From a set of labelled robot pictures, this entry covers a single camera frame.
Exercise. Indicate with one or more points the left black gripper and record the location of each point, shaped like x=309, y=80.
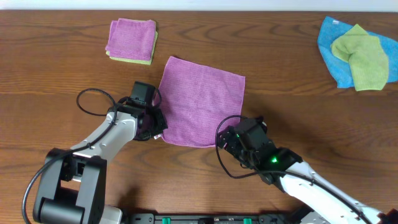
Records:
x=162, y=126

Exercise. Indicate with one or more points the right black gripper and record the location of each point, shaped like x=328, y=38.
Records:
x=227, y=134

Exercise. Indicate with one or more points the purple microfiber cloth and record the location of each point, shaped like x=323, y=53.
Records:
x=195, y=99

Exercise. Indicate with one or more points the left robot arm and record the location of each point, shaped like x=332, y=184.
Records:
x=73, y=182

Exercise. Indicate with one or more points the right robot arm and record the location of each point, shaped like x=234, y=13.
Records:
x=322, y=197

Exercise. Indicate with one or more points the folded green cloth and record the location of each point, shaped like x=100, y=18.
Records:
x=146, y=59

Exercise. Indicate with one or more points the folded purple cloth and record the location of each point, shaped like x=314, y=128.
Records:
x=132, y=39

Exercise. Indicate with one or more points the blue microfiber cloth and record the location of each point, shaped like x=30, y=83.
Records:
x=330, y=30

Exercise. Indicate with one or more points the green microfiber cloth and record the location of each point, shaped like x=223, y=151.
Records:
x=368, y=62

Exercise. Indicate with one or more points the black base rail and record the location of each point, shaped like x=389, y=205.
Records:
x=150, y=218

